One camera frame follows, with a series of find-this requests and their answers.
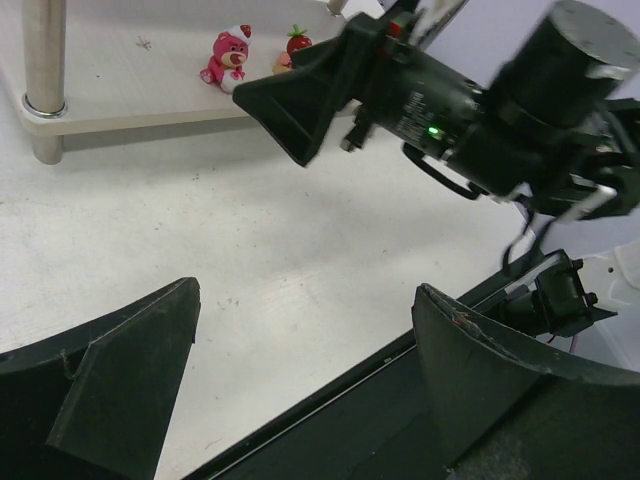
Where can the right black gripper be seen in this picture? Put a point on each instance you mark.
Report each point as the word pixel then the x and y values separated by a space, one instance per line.
pixel 425 103

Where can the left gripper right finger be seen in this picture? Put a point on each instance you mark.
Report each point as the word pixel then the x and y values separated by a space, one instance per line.
pixel 507 406

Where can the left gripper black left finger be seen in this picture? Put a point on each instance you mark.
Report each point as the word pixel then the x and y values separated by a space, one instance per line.
pixel 95 401

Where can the pink bear strawberry donut toy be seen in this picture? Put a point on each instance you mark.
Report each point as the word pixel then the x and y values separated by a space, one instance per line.
pixel 297 40

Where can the pink bear cake toy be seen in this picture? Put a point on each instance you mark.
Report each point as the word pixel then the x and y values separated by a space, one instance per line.
pixel 229 53

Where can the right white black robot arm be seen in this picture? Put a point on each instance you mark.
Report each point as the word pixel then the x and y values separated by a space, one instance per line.
pixel 546 133

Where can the white wooden two-tier shelf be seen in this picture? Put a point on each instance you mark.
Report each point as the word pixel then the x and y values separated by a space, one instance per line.
pixel 77 67

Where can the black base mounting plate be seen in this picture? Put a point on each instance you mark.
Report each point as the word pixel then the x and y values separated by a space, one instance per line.
pixel 375 421

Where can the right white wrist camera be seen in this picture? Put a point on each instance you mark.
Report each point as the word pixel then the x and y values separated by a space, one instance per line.
pixel 422 25

